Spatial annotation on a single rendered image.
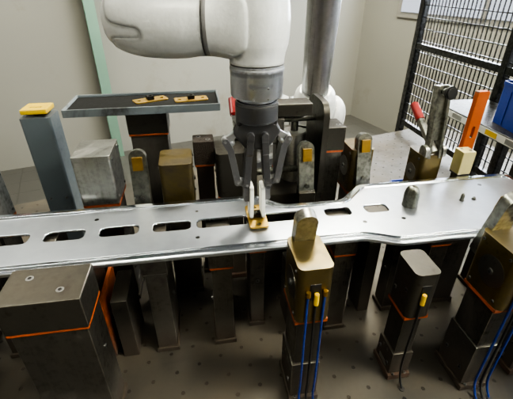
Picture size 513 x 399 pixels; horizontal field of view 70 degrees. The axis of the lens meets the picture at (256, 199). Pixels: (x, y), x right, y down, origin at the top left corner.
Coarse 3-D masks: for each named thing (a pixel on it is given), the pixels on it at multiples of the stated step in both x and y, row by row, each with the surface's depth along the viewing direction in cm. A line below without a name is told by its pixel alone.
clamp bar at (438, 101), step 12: (432, 96) 87; (444, 96) 85; (456, 96) 83; (432, 108) 87; (444, 108) 87; (432, 120) 87; (444, 120) 88; (432, 132) 88; (444, 132) 89; (432, 144) 89
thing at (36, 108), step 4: (28, 104) 91; (32, 104) 91; (36, 104) 91; (40, 104) 91; (44, 104) 91; (48, 104) 91; (52, 104) 92; (24, 108) 88; (28, 108) 88; (32, 108) 88; (36, 108) 88; (40, 108) 88; (44, 108) 88; (48, 108) 89; (20, 112) 87; (24, 112) 87; (28, 112) 87; (32, 112) 88; (36, 112) 88; (40, 112) 88; (44, 112) 88
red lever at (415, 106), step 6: (414, 102) 96; (414, 108) 96; (420, 108) 96; (414, 114) 96; (420, 114) 95; (420, 120) 94; (420, 126) 94; (426, 126) 94; (426, 132) 93; (432, 150) 90
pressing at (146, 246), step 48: (384, 192) 85; (432, 192) 85; (480, 192) 85; (96, 240) 70; (144, 240) 70; (192, 240) 70; (240, 240) 70; (336, 240) 70; (384, 240) 70; (432, 240) 71
